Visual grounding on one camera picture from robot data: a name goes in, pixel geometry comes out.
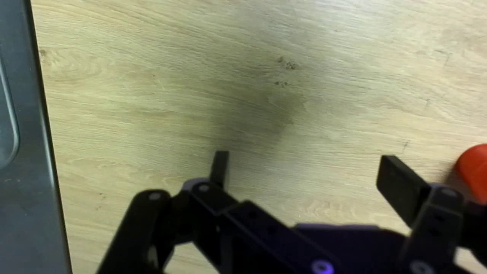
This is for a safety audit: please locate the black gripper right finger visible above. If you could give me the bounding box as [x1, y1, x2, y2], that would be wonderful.
[376, 155, 465, 274]

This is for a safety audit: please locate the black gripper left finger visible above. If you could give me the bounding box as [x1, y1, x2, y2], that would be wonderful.
[96, 150, 335, 274]

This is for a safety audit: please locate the orange cup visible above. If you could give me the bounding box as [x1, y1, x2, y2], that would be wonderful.
[456, 143, 487, 204]

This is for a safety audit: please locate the stainless steel sink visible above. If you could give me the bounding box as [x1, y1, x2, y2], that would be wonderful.
[0, 0, 72, 274]

